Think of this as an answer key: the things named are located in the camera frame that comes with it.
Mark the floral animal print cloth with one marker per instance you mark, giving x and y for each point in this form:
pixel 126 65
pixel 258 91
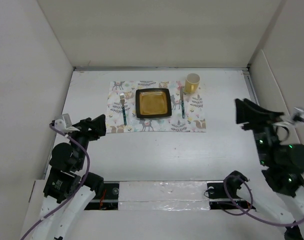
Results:
pixel 195 120

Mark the square yellow black plate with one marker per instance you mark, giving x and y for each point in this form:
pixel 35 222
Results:
pixel 153 103

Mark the knife with teal handle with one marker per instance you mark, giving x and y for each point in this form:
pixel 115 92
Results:
pixel 182 102

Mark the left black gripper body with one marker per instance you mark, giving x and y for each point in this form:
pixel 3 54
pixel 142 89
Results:
pixel 83 137

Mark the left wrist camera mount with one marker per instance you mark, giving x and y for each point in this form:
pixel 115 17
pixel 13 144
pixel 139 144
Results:
pixel 63 123

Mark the fork with teal handle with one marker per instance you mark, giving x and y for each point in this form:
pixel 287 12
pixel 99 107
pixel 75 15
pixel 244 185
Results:
pixel 122 101

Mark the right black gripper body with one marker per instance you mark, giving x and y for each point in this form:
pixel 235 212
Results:
pixel 264 138

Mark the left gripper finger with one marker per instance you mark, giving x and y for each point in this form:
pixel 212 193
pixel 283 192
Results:
pixel 87 124
pixel 101 132

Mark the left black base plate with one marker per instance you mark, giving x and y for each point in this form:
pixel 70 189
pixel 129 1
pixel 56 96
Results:
pixel 108 200

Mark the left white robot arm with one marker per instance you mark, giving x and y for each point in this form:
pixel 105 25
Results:
pixel 70 185

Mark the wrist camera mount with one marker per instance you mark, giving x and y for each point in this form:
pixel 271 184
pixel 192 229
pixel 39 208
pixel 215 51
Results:
pixel 292 120
pixel 63 123

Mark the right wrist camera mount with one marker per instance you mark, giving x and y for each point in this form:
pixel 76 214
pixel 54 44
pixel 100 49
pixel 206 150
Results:
pixel 292 120

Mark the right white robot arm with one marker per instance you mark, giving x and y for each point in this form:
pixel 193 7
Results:
pixel 283 170

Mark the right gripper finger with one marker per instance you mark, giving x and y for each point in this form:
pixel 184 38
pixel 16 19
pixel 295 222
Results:
pixel 255 114
pixel 243 111

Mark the yellow mug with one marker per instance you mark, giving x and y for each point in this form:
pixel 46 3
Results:
pixel 192 82

